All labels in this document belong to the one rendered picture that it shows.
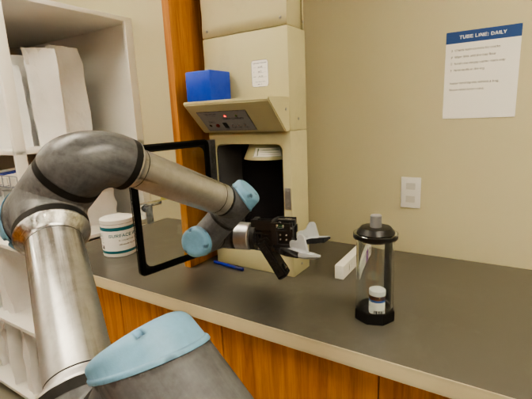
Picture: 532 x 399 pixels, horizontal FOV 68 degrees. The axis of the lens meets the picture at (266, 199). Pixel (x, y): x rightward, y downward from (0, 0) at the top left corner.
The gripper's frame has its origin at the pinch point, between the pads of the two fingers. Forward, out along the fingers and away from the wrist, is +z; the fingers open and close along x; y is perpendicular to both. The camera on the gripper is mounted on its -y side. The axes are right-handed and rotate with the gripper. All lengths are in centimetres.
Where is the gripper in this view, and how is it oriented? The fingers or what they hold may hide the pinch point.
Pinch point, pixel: (326, 248)
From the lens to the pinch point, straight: 102.8
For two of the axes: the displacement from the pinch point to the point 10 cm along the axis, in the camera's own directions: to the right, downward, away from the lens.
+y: -0.3, -9.8, -2.0
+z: 9.5, 0.3, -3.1
